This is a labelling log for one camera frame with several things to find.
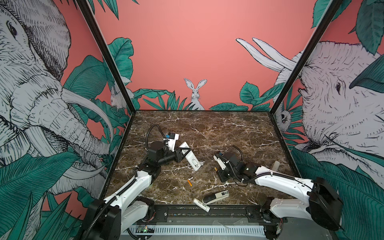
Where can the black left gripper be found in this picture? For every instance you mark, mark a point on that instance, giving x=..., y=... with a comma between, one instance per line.
x=178, y=154

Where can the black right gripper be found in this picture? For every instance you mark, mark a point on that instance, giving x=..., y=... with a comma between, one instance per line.
x=221, y=177

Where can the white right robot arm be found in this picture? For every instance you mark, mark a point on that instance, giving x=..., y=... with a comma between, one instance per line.
x=314, y=200

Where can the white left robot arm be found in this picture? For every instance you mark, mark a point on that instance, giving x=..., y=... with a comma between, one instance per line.
x=107, y=219

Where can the grey black remote control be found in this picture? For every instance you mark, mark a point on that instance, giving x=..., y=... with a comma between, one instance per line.
x=215, y=197

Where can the small white remote control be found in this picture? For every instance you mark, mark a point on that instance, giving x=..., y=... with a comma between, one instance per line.
x=201, y=205

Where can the beige masking tape roll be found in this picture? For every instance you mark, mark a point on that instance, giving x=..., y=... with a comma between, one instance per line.
x=275, y=166

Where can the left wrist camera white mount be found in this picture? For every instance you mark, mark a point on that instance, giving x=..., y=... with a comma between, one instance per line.
x=170, y=140

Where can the white perforated cable duct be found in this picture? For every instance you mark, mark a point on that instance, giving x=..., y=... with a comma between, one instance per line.
x=189, y=230

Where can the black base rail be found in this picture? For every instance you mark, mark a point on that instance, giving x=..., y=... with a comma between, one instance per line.
x=252, y=213

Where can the black enclosure corner post left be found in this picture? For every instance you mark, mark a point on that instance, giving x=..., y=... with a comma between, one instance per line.
x=97, y=34

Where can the black enclosure corner post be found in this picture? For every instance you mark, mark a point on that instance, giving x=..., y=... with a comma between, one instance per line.
x=97, y=34
x=325, y=20

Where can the black enclosure corner post right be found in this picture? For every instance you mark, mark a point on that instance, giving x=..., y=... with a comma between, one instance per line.
x=325, y=20

